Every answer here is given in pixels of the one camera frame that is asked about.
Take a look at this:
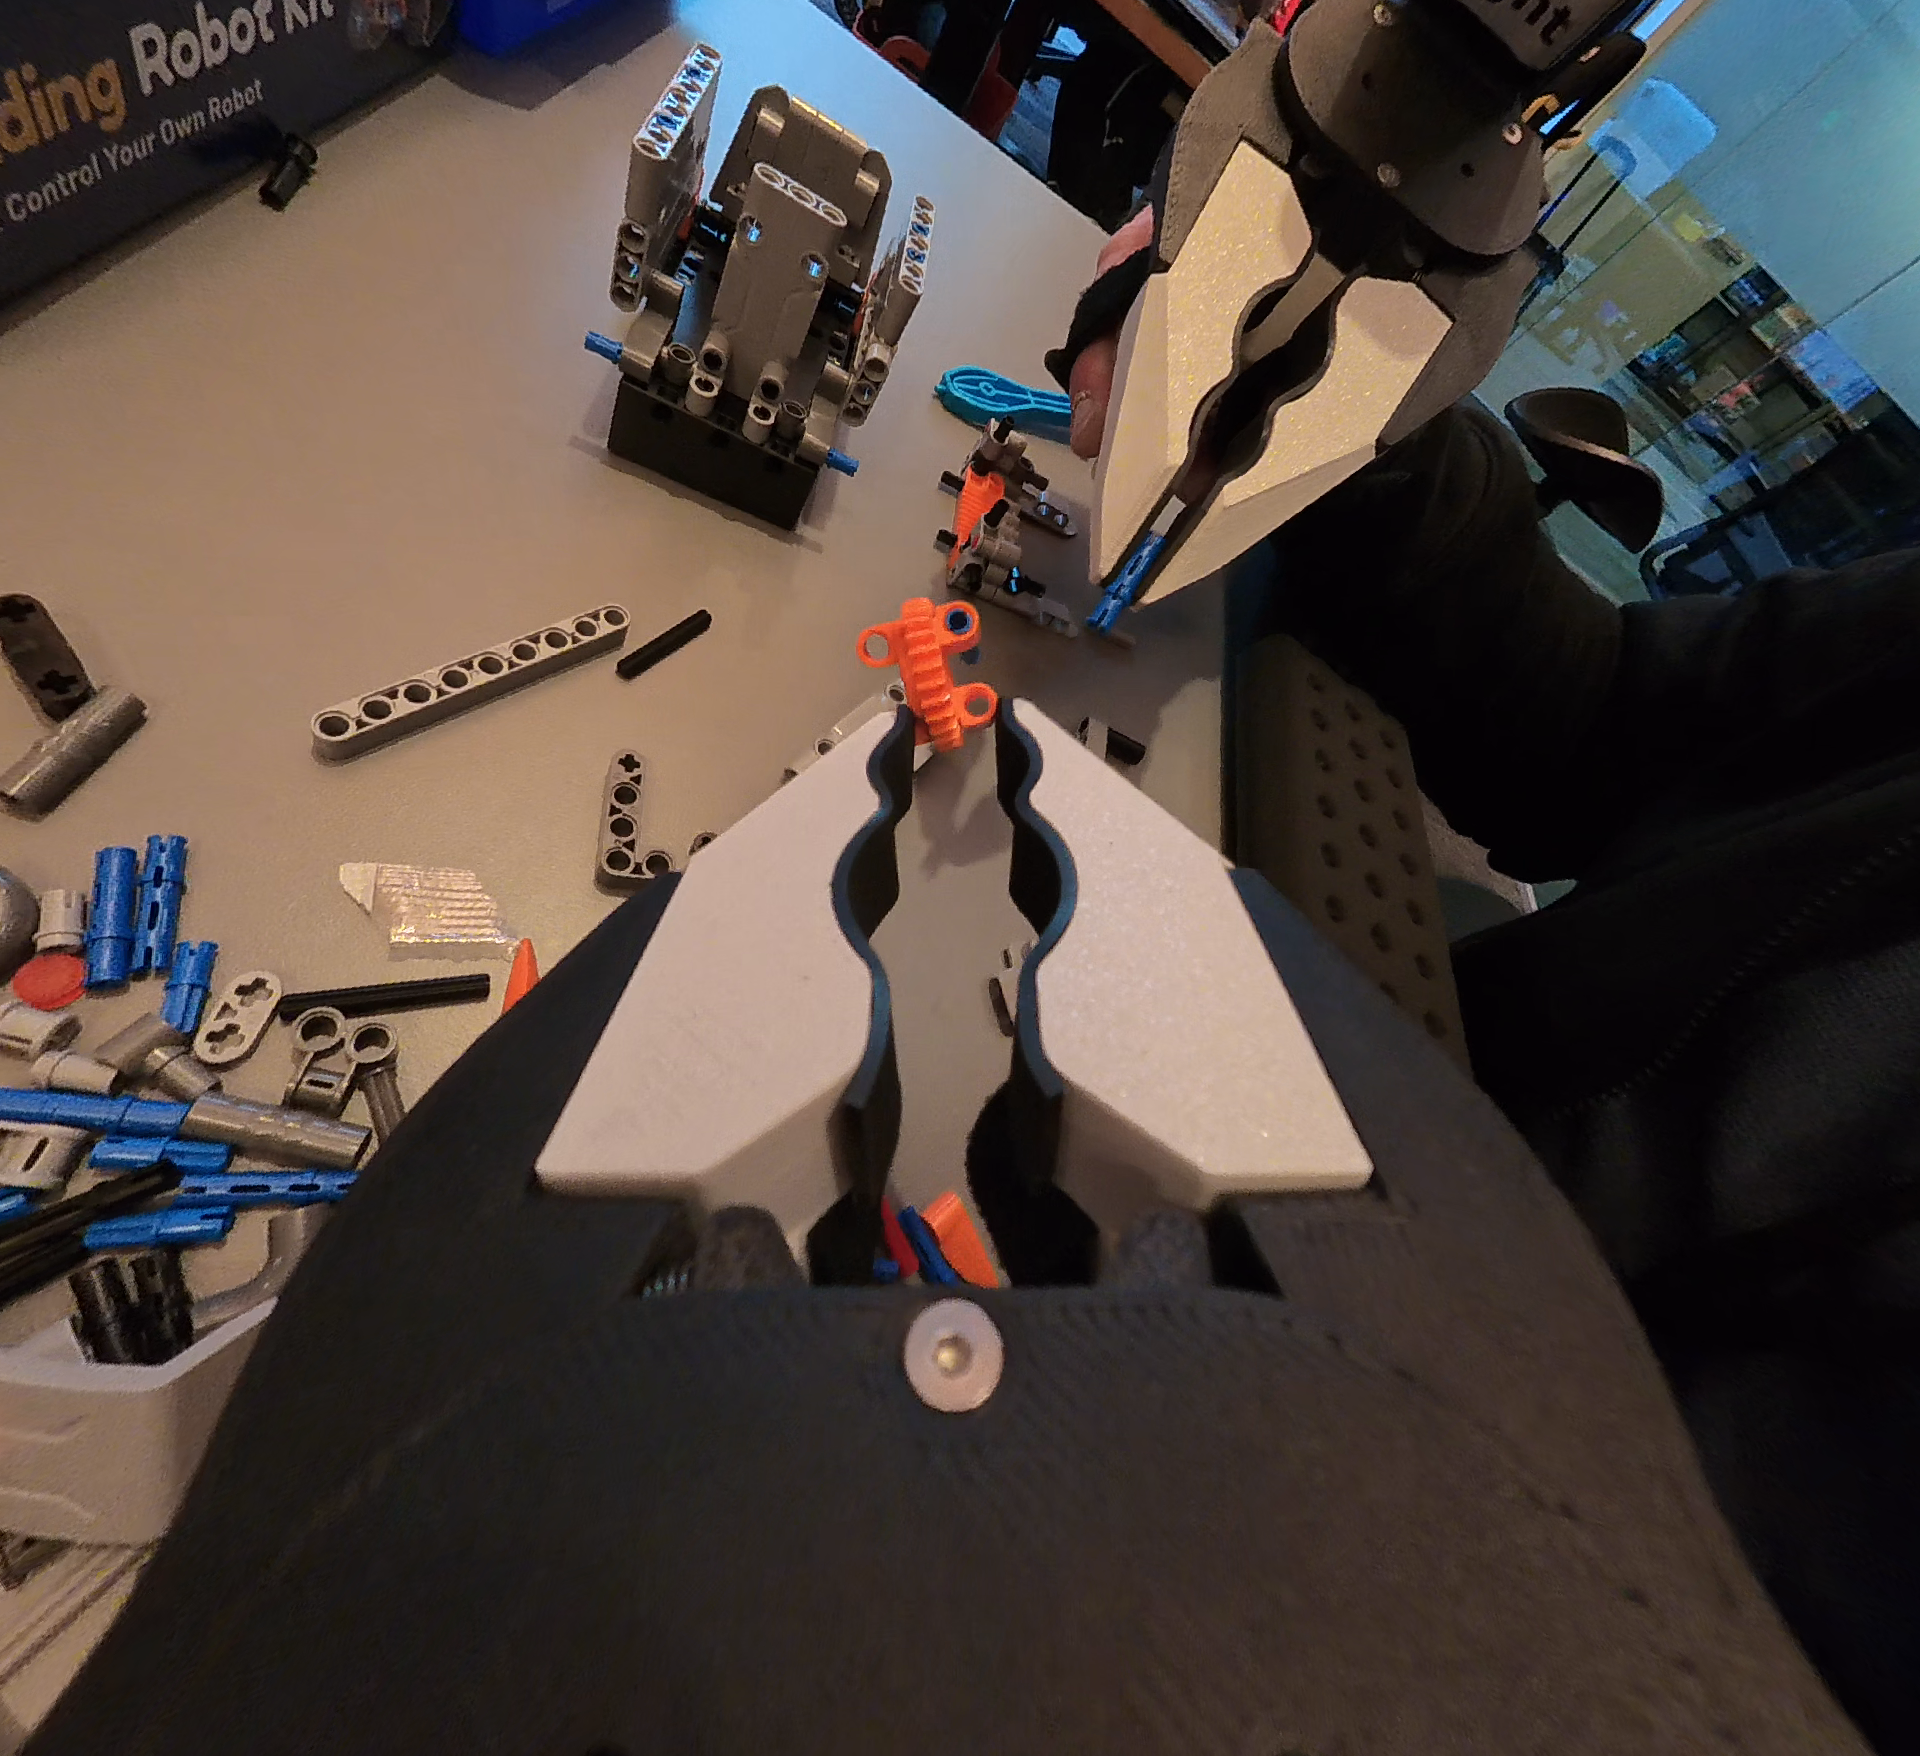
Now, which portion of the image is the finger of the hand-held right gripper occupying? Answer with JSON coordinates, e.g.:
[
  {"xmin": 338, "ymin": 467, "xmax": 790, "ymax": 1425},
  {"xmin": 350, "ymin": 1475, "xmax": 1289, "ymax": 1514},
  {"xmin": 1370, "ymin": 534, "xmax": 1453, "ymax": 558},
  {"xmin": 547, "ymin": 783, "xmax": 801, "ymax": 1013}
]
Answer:
[
  {"xmin": 1086, "ymin": 140, "xmax": 1322, "ymax": 591},
  {"xmin": 1141, "ymin": 270, "xmax": 1458, "ymax": 610}
]

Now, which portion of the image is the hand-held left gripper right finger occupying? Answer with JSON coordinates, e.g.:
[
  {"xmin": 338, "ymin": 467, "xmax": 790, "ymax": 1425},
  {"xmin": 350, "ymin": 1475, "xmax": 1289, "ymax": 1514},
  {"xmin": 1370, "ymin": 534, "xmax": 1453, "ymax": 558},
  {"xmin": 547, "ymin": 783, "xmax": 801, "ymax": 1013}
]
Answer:
[{"xmin": 995, "ymin": 698, "xmax": 1380, "ymax": 1248}]

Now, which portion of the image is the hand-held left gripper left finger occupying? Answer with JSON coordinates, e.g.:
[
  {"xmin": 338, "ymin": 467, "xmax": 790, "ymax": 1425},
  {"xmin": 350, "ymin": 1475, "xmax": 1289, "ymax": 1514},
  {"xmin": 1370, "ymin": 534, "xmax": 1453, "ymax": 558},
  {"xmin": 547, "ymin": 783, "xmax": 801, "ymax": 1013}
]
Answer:
[{"xmin": 533, "ymin": 705, "xmax": 919, "ymax": 1248}]

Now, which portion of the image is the long blue pin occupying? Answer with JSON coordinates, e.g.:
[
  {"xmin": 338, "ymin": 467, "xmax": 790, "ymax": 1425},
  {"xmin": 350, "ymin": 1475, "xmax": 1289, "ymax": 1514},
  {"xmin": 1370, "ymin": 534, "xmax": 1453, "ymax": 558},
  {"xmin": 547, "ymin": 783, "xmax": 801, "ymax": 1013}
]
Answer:
[{"xmin": 1084, "ymin": 530, "xmax": 1173, "ymax": 633}]

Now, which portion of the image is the orange toothed gear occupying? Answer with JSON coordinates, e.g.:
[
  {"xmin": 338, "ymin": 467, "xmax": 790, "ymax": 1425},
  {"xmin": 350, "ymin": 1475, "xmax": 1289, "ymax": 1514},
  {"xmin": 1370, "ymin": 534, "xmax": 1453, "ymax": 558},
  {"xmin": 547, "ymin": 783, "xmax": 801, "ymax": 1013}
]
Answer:
[{"xmin": 854, "ymin": 595, "xmax": 1002, "ymax": 755}]

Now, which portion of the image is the pile of small building parts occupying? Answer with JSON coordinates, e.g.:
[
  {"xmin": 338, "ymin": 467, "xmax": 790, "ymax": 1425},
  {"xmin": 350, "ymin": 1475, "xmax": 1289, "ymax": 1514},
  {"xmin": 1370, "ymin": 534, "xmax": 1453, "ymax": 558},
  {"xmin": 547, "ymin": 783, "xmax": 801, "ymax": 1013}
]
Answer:
[{"xmin": 0, "ymin": 831, "xmax": 1001, "ymax": 1594}]

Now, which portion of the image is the black flat link piece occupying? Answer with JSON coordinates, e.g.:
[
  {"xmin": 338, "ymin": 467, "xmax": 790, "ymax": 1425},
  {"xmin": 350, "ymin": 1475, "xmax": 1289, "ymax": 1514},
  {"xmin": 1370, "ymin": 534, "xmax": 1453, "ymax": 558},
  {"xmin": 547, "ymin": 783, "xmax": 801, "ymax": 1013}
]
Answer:
[{"xmin": 0, "ymin": 591, "xmax": 96, "ymax": 716}]

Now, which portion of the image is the person's right forearm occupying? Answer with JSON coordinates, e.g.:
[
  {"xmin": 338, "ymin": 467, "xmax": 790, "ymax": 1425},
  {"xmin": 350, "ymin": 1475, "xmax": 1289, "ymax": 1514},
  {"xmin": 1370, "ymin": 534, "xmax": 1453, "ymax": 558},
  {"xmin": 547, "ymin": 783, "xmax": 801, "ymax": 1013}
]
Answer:
[{"xmin": 1231, "ymin": 398, "xmax": 1920, "ymax": 887}]

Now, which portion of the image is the person's right hand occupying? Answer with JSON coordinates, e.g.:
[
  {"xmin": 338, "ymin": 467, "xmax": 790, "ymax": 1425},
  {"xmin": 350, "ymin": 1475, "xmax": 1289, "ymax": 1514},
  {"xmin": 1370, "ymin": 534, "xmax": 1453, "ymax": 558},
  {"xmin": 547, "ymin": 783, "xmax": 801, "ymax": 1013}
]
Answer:
[{"xmin": 1045, "ymin": 210, "xmax": 1171, "ymax": 459}]

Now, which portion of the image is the teal brick separator tool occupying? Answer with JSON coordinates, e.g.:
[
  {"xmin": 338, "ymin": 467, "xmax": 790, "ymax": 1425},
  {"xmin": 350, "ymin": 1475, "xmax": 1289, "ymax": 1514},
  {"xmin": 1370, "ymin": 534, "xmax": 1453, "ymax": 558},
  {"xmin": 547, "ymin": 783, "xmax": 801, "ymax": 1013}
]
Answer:
[{"xmin": 933, "ymin": 363, "xmax": 1081, "ymax": 426}]

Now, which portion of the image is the dark grey angled beam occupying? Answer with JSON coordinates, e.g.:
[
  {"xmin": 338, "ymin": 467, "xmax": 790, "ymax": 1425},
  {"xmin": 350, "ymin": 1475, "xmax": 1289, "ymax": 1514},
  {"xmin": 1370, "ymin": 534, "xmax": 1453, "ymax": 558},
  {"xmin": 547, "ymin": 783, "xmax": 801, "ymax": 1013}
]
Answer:
[{"xmin": 595, "ymin": 750, "xmax": 722, "ymax": 895}]

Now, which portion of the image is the black office chair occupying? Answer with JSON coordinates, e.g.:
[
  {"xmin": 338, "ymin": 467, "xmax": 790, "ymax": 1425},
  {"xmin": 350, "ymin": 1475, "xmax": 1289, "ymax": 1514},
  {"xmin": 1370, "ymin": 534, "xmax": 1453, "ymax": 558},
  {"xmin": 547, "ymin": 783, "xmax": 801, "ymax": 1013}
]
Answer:
[{"xmin": 1507, "ymin": 388, "xmax": 1669, "ymax": 558}]

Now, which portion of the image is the orange ribbed beam assembly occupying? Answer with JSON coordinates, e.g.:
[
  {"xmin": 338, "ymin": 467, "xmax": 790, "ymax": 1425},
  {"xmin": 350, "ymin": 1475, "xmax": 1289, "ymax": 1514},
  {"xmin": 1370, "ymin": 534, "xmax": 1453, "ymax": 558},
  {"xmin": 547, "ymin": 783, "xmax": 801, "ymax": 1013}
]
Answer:
[{"xmin": 936, "ymin": 419, "xmax": 1083, "ymax": 633}]

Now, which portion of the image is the small clear sticker bag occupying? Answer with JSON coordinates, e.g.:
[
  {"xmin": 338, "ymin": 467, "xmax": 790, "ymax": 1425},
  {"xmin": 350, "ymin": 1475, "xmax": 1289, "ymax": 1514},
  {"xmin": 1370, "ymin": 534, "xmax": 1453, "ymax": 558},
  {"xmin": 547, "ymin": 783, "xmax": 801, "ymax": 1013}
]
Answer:
[{"xmin": 341, "ymin": 860, "xmax": 513, "ymax": 955}]

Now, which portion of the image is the grey rectangular panel piece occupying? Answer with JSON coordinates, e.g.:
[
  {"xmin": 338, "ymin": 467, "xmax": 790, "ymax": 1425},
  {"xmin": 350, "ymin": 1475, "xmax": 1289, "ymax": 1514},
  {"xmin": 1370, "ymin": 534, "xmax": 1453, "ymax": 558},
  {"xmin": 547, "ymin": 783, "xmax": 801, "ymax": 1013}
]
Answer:
[{"xmin": 780, "ymin": 689, "xmax": 902, "ymax": 783}]

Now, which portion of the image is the grey partly built model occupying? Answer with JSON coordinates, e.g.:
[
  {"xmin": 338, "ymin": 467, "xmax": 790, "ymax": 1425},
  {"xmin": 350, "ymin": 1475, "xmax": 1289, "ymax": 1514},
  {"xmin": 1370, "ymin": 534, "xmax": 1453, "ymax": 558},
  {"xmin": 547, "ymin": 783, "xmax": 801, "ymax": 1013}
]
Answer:
[{"xmin": 585, "ymin": 41, "xmax": 940, "ymax": 532}]

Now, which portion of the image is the long grey holed beam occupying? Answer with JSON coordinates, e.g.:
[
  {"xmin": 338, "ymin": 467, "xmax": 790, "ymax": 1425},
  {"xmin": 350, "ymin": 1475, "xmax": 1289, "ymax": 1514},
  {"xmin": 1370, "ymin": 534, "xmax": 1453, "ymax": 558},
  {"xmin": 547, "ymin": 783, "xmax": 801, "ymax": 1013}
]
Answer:
[{"xmin": 311, "ymin": 604, "xmax": 633, "ymax": 760}]

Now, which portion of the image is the person's dark clothed torso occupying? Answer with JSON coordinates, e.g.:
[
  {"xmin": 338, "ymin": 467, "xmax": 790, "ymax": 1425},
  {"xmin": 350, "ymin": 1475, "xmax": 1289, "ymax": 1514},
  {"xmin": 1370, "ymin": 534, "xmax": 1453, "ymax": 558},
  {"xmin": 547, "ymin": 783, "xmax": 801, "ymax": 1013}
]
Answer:
[{"xmin": 1446, "ymin": 736, "xmax": 1920, "ymax": 1714}]

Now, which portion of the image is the grey tube connector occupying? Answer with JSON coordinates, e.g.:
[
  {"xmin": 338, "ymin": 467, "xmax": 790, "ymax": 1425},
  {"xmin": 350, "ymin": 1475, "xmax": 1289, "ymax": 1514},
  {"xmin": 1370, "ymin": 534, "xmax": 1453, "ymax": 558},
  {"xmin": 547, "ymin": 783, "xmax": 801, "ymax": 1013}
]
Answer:
[{"xmin": 0, "ymin": 686, "xmax": 151, "ymax": 820}]

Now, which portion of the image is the blue robot kit box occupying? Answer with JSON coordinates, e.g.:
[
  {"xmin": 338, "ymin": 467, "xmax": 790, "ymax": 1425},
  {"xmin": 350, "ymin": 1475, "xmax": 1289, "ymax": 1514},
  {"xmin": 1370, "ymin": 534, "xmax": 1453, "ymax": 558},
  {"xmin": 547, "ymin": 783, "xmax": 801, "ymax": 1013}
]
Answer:
[{"xmin": 0, "ymin": 0, "xmax": 461, "ymax": 303}]

